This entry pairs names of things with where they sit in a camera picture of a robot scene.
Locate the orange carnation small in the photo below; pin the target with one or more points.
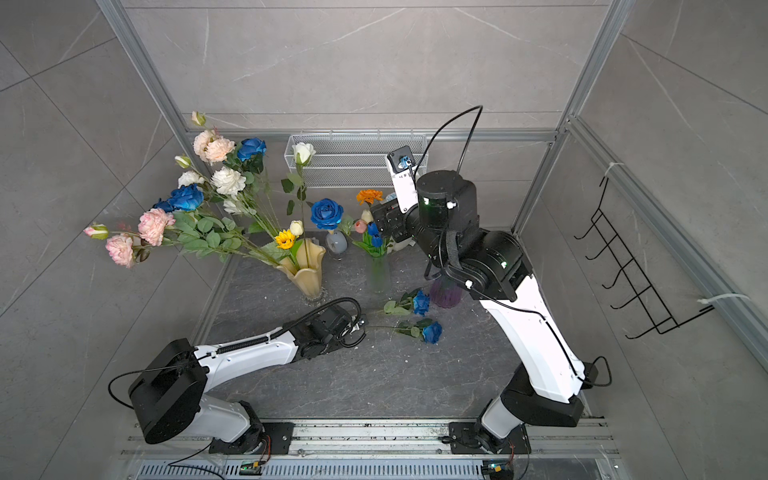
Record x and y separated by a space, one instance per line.
369 196

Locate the blue rose top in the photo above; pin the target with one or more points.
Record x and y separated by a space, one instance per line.
251 147

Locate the yellow wavy glass vase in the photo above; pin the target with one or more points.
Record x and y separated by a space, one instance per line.
303 267

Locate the pink rose bud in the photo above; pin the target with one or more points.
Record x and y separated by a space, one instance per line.
97 231

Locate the black wire hook rack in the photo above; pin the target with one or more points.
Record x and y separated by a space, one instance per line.
629 272

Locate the blue rose upper left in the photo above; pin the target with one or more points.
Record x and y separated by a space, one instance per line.
186 198

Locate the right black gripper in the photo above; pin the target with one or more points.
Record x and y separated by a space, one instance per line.
390 221

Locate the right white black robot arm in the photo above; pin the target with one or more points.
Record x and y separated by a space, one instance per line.
438 210

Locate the pink rose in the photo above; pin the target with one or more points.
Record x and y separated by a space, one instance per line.
120 249
152 226

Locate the pink rose lower left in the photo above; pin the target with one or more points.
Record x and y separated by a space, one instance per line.
120 249

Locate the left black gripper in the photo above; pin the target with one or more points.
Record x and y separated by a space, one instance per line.
316 320

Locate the white rose centre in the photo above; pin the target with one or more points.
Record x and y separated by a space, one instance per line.
228 182

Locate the pink rose middle left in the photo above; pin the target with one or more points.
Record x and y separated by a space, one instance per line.
152 226

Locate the purple glass vase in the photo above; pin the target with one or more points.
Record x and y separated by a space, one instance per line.
445 293

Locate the white rose tall stem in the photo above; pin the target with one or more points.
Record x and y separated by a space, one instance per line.
303 153

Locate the clear green glass vase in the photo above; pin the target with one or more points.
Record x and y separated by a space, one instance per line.
378 274

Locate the small white rose left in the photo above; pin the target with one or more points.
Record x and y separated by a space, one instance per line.
189 178

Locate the small yellow sunflower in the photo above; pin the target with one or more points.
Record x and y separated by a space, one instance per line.
285 240

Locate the small grey round vase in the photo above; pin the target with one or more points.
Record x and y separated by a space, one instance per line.
336 242

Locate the peach rose pair top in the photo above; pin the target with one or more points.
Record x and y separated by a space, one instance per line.
211 147

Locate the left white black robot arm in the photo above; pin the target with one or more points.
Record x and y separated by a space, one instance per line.
171 396

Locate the metal base rail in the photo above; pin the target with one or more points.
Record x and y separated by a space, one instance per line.
427 448

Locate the blue rose picked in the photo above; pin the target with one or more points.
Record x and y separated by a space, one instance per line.
426 330
415 302

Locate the blue rose in grey vase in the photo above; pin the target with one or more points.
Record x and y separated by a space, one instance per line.
326 214

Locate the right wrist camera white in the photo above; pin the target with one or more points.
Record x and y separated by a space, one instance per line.
400 163

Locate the cream tulip bud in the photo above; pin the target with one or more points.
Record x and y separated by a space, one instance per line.
296 228

